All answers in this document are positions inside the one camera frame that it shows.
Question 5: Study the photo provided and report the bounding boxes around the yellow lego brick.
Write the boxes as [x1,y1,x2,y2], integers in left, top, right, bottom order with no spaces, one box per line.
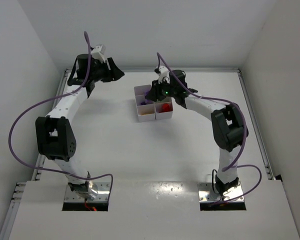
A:
[140,112,153,116]

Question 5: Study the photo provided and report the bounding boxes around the multicolour lego cluster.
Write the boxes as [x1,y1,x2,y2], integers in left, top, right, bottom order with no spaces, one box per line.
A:
[144,88,153,101]

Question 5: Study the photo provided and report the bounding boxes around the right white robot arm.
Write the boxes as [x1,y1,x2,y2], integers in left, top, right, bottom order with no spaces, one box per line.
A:
[145,66,249,195]

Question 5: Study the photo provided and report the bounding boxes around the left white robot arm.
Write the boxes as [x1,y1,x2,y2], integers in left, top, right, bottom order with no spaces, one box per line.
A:
[35,53,125,200]

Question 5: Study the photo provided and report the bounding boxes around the white six-compartment container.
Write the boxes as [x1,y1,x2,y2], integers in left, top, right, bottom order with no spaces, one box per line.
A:
[134,84,174,122]

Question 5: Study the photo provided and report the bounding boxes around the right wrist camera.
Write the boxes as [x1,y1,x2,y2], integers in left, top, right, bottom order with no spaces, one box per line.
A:
[154,65,170,84]

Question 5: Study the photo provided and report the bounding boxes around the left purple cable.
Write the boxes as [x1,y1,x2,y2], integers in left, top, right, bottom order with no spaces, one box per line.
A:
[8,31,114,187]

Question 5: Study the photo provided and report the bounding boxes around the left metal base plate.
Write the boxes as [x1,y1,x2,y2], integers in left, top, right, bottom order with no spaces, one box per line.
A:
[64,181,111,204]

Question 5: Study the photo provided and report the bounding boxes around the metal base plate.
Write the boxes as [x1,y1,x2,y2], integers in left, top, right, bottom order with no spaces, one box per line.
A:
[64,181,111,204]
[197,182,245,204]

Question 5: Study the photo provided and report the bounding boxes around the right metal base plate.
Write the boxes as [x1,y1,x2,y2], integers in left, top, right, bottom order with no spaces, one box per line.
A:
[197,182,245,204]

